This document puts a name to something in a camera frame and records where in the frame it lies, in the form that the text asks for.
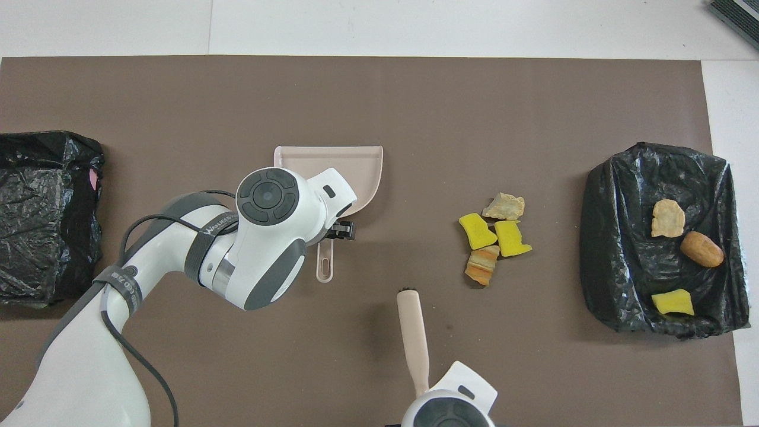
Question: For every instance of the beige brush black bristles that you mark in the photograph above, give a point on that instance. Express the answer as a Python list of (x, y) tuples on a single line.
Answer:
[(413, 332)]

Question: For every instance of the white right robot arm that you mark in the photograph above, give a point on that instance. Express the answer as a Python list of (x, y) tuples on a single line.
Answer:
[(468, 385)]

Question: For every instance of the yellow boot-shaped sponge piece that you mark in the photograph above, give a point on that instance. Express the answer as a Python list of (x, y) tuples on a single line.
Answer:
[(510, 238), (476, 232)]

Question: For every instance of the brown toy nugget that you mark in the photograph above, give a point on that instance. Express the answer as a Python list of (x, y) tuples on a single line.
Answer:
[(702, 249)]

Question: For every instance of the black bag bin pink mark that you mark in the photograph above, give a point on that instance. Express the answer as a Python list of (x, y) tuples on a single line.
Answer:
[(53, 178)]

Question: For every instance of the pale yellow sponge chunk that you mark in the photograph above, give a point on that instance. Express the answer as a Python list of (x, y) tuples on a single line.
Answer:
[(504, 206)]

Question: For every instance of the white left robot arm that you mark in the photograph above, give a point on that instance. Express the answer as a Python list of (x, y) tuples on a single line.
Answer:
[(77, 356)]

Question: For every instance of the striped toy croissant piece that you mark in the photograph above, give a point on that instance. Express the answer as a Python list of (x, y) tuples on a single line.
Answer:
[(668, 218), (481, 265)]

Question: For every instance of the brown table mat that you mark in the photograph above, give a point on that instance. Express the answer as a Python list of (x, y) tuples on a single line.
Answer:
[(178, 107)]

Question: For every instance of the beige plastic dustpan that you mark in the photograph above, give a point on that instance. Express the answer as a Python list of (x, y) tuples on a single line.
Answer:
[(367, 178)]

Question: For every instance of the yellow sponge green backing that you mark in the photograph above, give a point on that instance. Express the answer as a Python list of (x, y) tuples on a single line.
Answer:
[(673, 303)]

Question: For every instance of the grey ribbed device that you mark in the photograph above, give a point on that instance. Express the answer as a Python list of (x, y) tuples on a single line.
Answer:
[(738, 15)]

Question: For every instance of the black bag lined bin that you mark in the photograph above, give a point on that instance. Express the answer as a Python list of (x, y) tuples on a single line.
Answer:
[(616, 249)]

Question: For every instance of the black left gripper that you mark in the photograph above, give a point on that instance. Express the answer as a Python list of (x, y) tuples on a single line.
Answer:
[(327, 233)]

